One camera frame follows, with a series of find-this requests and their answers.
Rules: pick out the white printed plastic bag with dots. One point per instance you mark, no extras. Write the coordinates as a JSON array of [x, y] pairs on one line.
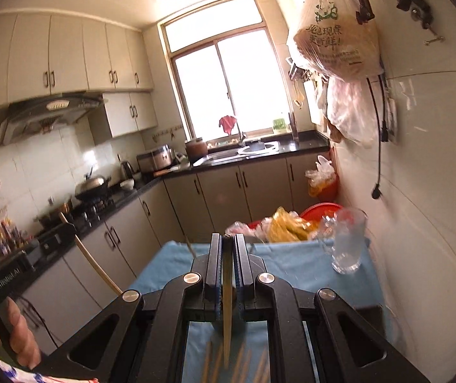
[[331, 48]]

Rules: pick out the brown clay pot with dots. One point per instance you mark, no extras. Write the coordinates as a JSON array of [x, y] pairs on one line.
[[196, 150]]

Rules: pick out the cream upper wall cabinets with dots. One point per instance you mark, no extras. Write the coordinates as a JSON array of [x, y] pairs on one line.
[[68, 56]]

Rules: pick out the silver rice cooker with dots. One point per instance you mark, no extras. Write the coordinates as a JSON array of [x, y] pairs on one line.
[[156, 158]]

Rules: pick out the blue table cloth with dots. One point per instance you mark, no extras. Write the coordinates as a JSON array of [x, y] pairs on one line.
[[291, 265]]

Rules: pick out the hanging yellow spoon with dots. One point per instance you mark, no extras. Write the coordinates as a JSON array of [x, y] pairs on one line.
[[299, 97]]

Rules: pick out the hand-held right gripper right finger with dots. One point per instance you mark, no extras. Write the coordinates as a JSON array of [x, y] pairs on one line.
[[237, 283]]

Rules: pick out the floral printed clothing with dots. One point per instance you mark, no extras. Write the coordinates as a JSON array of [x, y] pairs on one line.
[[32, 377]]

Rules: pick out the black wall rack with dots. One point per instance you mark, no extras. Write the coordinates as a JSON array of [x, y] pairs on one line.
[[297, 70]]

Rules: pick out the white bowl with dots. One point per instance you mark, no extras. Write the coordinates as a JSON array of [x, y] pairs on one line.
[[127, 184]]

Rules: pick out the wok with steel lid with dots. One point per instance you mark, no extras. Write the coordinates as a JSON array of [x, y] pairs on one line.
[[92, 185]]

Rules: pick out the tall clear drinking glass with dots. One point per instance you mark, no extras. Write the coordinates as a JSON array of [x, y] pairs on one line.
[[347, 247]]

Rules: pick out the red bucket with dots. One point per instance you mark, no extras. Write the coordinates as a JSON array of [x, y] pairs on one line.
[[325, 193]]

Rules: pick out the person's left hand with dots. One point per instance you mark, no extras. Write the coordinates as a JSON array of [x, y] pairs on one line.
[[22, 335]]

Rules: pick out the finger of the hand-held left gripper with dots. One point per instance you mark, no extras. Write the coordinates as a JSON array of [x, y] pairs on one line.
[[56, 239]]

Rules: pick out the pink translucent plastic bag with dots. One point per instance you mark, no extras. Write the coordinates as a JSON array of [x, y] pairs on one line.
[[351, 115]]

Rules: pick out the dark chopstick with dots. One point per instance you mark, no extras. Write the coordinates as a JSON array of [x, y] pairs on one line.
[[191, 248]]

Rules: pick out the steel faucet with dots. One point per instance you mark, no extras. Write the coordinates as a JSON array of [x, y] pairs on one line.
[[242, 135]]

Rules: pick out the white wall socket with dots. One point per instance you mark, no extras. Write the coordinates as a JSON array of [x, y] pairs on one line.
[[392, 115]]

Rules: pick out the wooden chopstick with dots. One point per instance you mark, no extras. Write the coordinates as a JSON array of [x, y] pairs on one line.
[[227, 319]]

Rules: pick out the tall steel container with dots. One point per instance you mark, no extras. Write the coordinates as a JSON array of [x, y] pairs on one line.
[[293, 127]]

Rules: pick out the metal wall hook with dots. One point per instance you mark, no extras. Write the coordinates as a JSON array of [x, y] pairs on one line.
[[434, 40]]

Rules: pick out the clear glass mug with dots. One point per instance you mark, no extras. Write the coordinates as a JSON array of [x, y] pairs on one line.
[[327, 229]]

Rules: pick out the white round tray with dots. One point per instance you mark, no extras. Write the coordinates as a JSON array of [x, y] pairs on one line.
[[271, 147]]

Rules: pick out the white hanging cutting board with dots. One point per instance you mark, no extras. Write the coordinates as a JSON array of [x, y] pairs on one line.
[[311, 103]]

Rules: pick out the steel electric kettle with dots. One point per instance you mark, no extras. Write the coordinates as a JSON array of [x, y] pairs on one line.
[[126, 170]]

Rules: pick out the dark blue bowl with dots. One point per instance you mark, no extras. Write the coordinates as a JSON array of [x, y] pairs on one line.
[[257, 146]]

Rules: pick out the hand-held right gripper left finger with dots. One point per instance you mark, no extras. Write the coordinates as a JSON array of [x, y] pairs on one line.
[[220, 287]]

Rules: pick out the black gas stove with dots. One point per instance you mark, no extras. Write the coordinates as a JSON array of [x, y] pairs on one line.
[[98, 207]]

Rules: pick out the steel pot with lid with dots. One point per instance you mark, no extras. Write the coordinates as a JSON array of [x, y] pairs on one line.
[[50, 218]]

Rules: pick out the row of condiment bottles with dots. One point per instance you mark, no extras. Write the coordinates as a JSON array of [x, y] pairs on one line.
[[6, 235]]

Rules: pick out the bundle of wooden chopsticks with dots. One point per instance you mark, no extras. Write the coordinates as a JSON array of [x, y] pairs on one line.
[[247, 363]]

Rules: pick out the small cream wall cabinet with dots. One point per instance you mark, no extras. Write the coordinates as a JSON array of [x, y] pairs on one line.
[[132, 113]]

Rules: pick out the clear plastic bucket liner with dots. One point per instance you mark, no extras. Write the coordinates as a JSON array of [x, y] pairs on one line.
[[319, 171]]

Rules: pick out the grey range hood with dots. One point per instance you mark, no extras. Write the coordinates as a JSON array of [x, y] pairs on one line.
[[52, 117]]

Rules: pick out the long wooden stick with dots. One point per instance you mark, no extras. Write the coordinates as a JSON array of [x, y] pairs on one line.
[[92, 263]]

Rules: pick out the steel kitchen sink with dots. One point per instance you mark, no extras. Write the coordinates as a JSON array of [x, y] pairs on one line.
[[220, 157]]

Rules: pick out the clear crumpled plastic bag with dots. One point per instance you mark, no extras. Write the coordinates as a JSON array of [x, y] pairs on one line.
[[242, 229]]

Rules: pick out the kitchen window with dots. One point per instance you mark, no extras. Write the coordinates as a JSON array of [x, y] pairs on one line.
[[200, 87]]

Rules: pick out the red plastic basin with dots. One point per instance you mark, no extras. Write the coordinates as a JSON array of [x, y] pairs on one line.
[[323, 211]]

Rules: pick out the red cloth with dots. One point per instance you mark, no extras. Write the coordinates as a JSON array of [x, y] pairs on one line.
[[228, 124]]

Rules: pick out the yellow plastic bag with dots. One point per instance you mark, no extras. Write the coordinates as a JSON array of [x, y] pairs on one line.
[[287, 227]]

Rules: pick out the grey base kitchen cabinets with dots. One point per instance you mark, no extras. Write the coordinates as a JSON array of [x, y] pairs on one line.
[[220, 195]]

